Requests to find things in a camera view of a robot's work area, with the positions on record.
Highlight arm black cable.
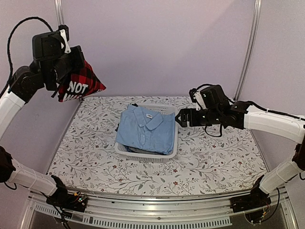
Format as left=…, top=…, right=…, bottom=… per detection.
left=204, top=124, right=224, bottom=137
left=6, top=16, right=54, bottom=84

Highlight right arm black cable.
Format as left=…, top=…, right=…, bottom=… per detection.
left=204, top=124, right=224, bottom=137

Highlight light blue collared shirt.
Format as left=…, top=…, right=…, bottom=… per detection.
left=116, top=104, right=175, bottom=155

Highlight left aluminium frame post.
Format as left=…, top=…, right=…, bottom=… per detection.
left=54, top=0, right=65, bottom=28

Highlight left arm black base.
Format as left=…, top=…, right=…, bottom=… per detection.
left=46, top=175, right=88, bottom=212

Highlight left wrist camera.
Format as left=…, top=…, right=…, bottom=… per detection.
left=32, top=25, right=71, bottom=62

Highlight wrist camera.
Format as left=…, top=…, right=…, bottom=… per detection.
left=32, top=25, right=71, bottom=62
left=189, top=84, right=230, bottom=111

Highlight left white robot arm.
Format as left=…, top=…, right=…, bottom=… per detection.
left=0, top=46, right=85, bottom=207

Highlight aluminium front rail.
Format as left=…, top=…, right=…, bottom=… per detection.
left=20, top=183, right=300, bottom=229

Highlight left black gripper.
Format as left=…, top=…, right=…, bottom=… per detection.
left=49, top=45, right=87, bottom=85

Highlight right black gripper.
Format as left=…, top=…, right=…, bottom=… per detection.
left=175, top=108, right=222, bottom=128

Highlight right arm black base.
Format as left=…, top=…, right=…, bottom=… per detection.
left=229, top=187, right=271, bottom=213

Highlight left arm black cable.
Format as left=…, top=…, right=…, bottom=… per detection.
left=6, top=16, right=54, bottom=84

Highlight white plastic laundry basket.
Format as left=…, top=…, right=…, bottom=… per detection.
left=114, top=104, right=178, bottom=163

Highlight right aluminium frame post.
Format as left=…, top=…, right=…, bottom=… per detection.
left=234, top=0, right=262, bottom=100

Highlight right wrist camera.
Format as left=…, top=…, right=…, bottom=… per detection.
left=189, top=84, right=230, bottom=111

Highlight red black plaid shirt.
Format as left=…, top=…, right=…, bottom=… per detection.
left=51, top=60, right=106, bottom=102

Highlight aluminium frame post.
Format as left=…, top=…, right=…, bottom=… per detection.
left=234, top=0, right=262, bottom=100
left=54, top=0, right=65, bottom=28

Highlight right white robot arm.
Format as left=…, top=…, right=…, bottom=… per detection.
left=175, top=101, right=305, bottom=208

